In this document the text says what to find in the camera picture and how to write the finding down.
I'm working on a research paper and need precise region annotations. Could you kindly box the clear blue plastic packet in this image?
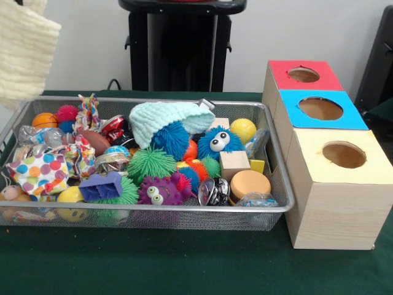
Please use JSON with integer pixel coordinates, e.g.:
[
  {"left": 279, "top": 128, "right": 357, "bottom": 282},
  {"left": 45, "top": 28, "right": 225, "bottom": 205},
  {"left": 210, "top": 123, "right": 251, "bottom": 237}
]
[{"left": 244, "top": 129, "right": 271, "bottom": 159}]

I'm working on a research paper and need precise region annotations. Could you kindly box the red black packet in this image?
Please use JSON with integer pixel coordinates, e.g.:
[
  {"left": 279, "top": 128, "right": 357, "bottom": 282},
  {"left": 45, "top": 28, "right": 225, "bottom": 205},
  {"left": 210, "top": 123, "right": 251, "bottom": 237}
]
[{"left": 101, "top": 114, "right": 133, "bottom": 147}]

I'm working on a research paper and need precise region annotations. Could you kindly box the cream waffle cloth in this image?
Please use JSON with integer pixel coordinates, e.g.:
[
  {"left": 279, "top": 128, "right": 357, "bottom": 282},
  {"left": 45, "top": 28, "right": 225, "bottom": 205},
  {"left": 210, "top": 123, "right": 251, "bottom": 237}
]
[{"left": 0, "top": 0, "right": 62, "bottom": 111}]

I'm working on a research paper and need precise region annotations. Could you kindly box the clear mesh bin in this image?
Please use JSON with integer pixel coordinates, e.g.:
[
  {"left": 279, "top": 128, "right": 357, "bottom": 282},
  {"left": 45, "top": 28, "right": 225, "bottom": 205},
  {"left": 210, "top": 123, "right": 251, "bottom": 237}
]
[{"left": 0, "top": 95, "right": 295, "bottom": 231}]

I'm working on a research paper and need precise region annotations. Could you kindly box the wooden box with three holes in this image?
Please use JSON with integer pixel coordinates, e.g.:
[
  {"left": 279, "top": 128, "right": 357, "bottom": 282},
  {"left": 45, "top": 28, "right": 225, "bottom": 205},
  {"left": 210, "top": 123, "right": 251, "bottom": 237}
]
[{"left": 262, "top": 60, "right": 393, "bottom": 251}]

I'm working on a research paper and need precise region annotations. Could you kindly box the blue fuzzy ball with eyes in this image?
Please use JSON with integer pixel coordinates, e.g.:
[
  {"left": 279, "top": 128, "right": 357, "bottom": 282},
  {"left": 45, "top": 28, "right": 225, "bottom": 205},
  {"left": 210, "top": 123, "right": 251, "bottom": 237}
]
[{"left": 196, "top": 126, "right": 244, "bottom": 162}]

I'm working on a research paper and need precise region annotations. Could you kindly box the wooden cube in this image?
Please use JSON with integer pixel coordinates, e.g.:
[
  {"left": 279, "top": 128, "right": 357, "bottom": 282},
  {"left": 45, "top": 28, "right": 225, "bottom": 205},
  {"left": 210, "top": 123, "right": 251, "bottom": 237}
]
[{"left": 219, "top": 151, "right": 251, "bottom": 181}]

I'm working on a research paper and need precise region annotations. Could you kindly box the mint green knit cloth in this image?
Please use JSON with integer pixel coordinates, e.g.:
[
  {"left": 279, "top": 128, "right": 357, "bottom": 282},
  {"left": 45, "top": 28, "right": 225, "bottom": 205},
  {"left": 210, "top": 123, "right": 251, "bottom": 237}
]
[{"left": 128, "top": 101, "right": 216, "bottom": 149}]

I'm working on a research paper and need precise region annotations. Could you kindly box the small green spiky ball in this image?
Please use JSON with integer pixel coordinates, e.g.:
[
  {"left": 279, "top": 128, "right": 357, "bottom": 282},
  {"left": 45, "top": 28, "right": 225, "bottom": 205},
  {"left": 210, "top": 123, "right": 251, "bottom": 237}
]
[{"left": 126, "top": 146, "right": 177, "bottom": 184}]

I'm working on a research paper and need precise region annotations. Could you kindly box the purple spiky ball with eyes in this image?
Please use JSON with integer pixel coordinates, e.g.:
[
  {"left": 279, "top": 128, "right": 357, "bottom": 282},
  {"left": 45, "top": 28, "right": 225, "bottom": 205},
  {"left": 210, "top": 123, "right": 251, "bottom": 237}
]
[{"left": 138, "top": 172, "right": 192, "bottom": 207}]

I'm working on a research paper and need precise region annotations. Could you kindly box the yellow block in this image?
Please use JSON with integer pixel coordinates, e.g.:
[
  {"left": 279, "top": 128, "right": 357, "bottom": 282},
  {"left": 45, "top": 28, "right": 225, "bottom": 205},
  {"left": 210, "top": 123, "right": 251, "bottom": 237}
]
[{"left": 249, "top": 159, "right": 266, "bottom": 175}]

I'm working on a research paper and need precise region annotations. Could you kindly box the round wooden disc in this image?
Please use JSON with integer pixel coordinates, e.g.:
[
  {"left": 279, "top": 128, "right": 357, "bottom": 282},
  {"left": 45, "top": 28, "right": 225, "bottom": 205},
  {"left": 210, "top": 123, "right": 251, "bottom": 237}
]
[{"left": 228, "top": 170, "right": 272, "bottom": 203}]

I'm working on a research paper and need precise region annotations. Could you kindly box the clear crumpled plastic packet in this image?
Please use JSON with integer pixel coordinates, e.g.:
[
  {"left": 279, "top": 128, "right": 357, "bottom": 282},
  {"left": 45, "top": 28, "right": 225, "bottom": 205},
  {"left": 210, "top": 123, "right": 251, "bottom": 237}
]
[{"left": 236, "top": 192, "right": 280, "bottom": 208}]

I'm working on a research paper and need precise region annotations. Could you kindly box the blue globe ball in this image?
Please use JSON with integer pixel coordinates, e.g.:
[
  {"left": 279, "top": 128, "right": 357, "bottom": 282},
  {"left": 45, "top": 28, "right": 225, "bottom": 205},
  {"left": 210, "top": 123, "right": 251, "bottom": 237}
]
[{"left": 103, "top": 146, "right": 131, "bottom": 157}]

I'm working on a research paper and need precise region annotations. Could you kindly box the large green spiky ball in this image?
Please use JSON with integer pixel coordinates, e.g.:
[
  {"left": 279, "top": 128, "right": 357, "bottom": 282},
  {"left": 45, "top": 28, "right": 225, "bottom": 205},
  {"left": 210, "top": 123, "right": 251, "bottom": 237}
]
[{"left": 92, "top": 176, "right": 141, "bottom": 207}]

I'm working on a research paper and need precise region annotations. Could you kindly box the silver can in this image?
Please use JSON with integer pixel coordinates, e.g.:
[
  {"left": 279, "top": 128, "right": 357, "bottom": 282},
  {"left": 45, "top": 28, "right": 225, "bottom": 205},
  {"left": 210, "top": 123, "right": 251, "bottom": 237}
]
[{"left": 94, "top": 152, "right": 131, "bottom": 175}]

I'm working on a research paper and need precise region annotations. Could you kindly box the brown toy football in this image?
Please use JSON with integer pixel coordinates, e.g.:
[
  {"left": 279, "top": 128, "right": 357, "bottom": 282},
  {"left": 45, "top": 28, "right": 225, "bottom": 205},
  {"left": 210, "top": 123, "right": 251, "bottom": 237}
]
[{"left": 80, "top": 129, "right": 112, "bottom": 157}]

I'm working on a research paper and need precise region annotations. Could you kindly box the purple plastic block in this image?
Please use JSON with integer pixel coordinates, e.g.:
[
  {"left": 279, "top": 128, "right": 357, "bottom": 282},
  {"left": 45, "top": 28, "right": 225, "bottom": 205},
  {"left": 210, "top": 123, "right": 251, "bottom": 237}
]
[{"left": 79, "top": 171, "right": 124, "bottom": 202}]

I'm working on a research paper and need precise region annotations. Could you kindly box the pink spiky ball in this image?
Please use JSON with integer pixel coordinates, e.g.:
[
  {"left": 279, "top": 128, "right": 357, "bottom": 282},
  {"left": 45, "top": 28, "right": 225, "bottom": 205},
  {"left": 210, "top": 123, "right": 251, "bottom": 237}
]
[{"left": 55, "top": 104, "right": 80, "bottom": 124}]

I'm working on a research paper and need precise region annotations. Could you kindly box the yellow smiley ball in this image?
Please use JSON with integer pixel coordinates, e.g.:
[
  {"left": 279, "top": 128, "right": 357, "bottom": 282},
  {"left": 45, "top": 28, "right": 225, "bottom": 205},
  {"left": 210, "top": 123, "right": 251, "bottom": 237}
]
[{"left": 56, "top": 186, "right": 90, "bottom": 222}]

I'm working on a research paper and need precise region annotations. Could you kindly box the small orange basketball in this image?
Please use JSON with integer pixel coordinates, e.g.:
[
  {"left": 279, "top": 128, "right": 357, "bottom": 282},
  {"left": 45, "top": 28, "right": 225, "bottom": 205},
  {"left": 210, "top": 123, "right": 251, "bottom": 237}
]
[{"left": 31, "top": 112, "right": 59, "bottom": 130}]

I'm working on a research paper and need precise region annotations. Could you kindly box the polka dot cloth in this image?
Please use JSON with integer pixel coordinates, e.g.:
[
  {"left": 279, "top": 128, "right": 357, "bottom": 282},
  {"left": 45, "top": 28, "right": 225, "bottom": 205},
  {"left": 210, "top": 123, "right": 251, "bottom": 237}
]
[{"left": 6, "top": 144, "right": 93, "bottom": 202}]

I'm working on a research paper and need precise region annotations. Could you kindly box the black chair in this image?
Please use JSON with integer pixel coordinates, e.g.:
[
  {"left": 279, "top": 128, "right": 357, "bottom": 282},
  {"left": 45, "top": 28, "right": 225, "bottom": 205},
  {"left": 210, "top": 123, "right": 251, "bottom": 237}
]
[{"left": 356, "top": 6, "right": 393, "bottom": 114}]

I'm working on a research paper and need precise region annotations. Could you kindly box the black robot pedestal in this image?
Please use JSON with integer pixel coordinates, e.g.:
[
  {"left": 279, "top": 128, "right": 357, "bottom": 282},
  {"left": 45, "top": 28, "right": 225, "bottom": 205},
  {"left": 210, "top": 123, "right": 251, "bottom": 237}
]
[{"left": 119, "top": 0, "right": 247, "bottom": 93}]

